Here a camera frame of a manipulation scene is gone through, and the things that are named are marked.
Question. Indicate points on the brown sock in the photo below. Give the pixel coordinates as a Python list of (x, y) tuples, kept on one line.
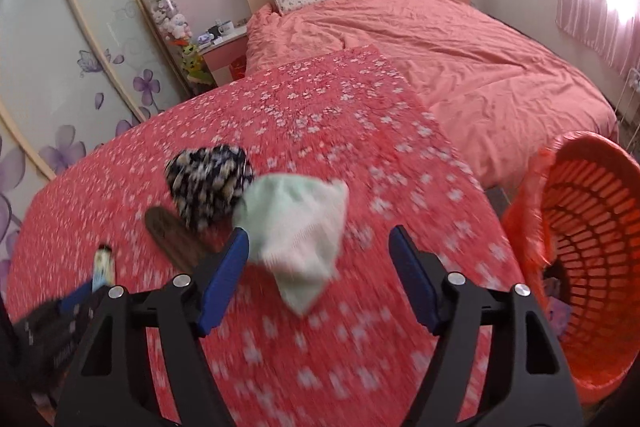
[(170, 232)]

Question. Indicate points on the blue tissue packet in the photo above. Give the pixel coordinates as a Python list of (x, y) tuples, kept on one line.
[(102, 267)]

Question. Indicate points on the white mug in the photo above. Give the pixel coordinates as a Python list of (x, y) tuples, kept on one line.
[(226, 28)]

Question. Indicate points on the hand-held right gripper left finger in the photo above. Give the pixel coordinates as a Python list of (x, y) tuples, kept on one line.
[(227, 278)]

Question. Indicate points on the orange plastic basket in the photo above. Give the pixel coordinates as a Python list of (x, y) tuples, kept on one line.
[(600, 232)]

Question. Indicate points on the black floral scrunchie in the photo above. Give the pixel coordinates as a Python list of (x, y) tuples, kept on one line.
[(205, 182)]

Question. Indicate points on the red floral tablecloth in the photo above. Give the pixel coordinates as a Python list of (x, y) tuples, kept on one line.
[(325, 132)]

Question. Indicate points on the white plush toy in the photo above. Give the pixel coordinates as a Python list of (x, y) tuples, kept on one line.
[(172, 24)]

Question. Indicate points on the mint green sock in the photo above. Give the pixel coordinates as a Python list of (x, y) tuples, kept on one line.
[(295, 227)]

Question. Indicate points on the yellow-green plush toy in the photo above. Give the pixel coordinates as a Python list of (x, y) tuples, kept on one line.
[(192, 59)]

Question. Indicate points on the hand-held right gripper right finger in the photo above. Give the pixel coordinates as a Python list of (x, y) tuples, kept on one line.
[(410, 278)]

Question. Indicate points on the wardrobe with purple flower doors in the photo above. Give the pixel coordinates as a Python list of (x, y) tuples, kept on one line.
[(50, 57)]

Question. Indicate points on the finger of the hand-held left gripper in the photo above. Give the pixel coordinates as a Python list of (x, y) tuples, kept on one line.
[(75, 297)]

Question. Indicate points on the orange laundry basket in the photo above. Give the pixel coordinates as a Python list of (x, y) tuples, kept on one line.
[(520, 227)]

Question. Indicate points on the salmon pink duvet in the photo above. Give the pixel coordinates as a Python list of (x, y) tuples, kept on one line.
[(475, 57)]

